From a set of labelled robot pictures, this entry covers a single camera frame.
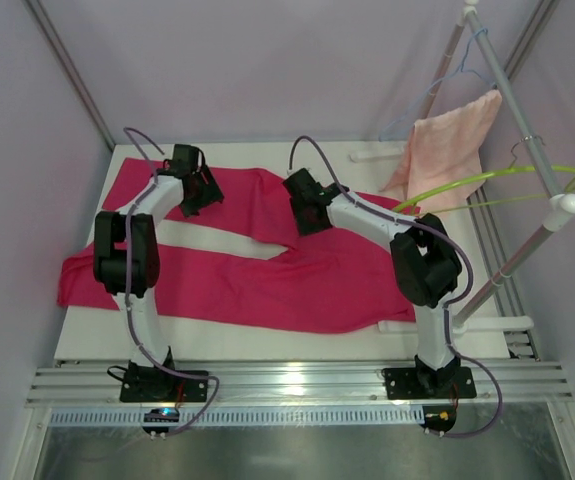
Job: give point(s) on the green plastic hanger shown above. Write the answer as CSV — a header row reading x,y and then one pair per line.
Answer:
x,y
487,189

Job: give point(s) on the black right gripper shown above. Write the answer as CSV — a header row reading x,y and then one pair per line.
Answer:
x,y
304,211

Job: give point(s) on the left electronics board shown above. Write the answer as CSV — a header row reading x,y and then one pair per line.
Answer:
x,y
159,422

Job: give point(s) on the electronics board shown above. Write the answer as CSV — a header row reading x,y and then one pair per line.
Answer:
x,y
159,422
438,419

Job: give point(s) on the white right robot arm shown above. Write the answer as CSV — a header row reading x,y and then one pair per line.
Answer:
x,y
426,270

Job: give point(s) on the blue wire hanger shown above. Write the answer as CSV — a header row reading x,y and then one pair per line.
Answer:
x,y
423,104

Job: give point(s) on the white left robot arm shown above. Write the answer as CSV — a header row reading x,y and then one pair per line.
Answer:
x,y
127,263

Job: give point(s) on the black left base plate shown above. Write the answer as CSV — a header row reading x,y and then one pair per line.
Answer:
x,y
144,384

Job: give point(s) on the right electronics board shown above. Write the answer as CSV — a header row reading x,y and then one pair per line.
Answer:
x,y
438,419

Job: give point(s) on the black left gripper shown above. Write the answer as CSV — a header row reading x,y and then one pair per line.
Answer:
x,y
206,189

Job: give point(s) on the light pink towel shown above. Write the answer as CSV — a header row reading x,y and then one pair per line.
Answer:
x,y
444,149

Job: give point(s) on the pink trousers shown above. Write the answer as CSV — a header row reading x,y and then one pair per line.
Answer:
x,y
332,282

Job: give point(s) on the white clothes rack frame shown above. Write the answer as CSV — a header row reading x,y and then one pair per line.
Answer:
x,y
558,181

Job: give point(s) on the slotted cable duct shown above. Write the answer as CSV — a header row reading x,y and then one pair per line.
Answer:
x,y
244,416

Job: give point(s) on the aluminium front rail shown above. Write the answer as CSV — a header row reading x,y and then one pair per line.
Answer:
x,y
290,383

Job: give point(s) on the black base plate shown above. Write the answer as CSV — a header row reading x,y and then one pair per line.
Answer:
x,y
144,384
409,383

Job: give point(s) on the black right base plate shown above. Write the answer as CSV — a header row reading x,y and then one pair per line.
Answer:
x,y
409,383

